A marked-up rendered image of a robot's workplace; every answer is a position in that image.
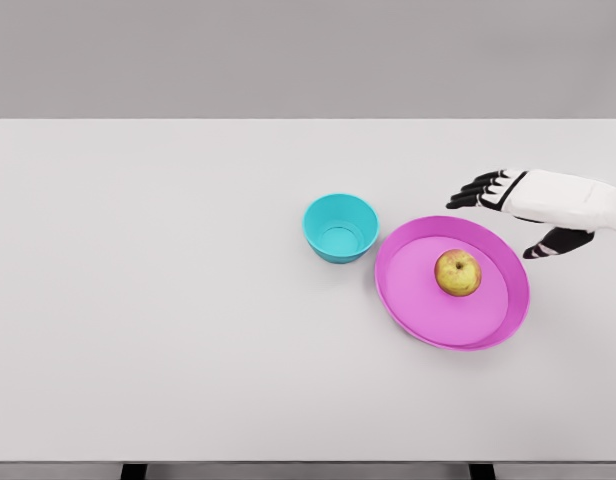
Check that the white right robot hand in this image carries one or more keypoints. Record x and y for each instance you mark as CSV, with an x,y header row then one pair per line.
x,y
548,200

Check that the yellow-red apple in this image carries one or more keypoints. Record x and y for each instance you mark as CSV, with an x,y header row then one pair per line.
x,y
457,272

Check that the pink plate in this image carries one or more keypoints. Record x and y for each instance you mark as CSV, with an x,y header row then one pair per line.
x,y
438,310

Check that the blue bowl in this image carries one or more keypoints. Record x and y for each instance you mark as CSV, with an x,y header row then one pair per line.
x,y
340,235

